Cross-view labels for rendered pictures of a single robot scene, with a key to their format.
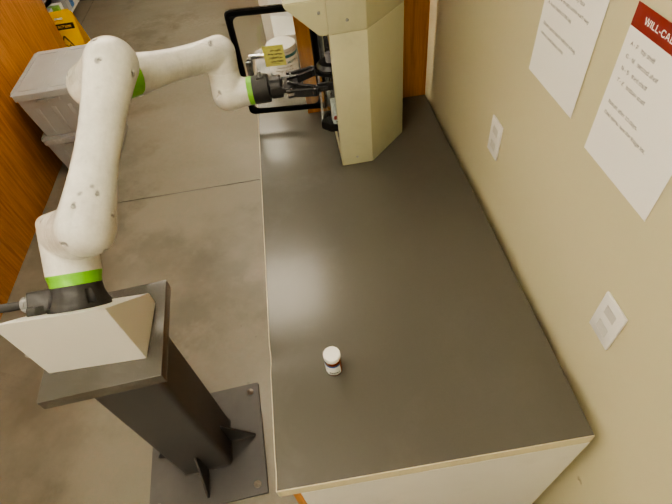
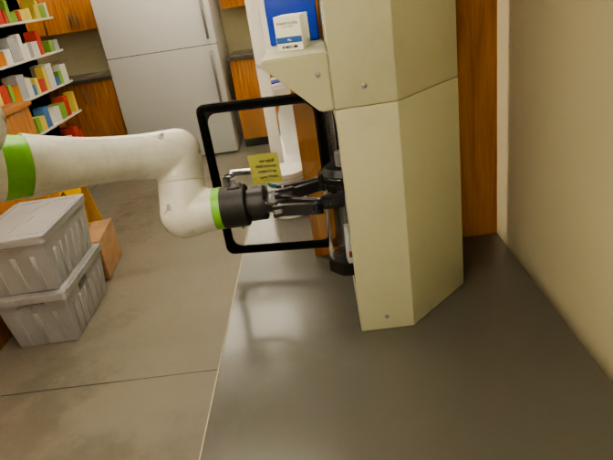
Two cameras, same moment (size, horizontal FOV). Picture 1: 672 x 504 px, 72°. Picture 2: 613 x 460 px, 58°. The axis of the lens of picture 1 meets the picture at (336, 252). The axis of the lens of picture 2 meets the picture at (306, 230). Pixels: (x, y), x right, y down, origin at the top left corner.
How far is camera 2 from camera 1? 0.53 m
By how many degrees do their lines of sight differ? 25
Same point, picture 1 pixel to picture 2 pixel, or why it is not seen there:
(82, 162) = not seen: outside the picture
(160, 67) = (67, 156)
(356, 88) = (382, 198)
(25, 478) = not seen: outside the picture
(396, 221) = (461, 438)
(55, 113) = (13, 268)
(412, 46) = (473, 160)
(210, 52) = (158, 147)
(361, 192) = (391, 378)
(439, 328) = not seen: outside the picture
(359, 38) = (385, 115)
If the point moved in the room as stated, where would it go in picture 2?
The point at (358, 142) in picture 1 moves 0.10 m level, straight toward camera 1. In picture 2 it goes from (388, 291) to (389, 319)
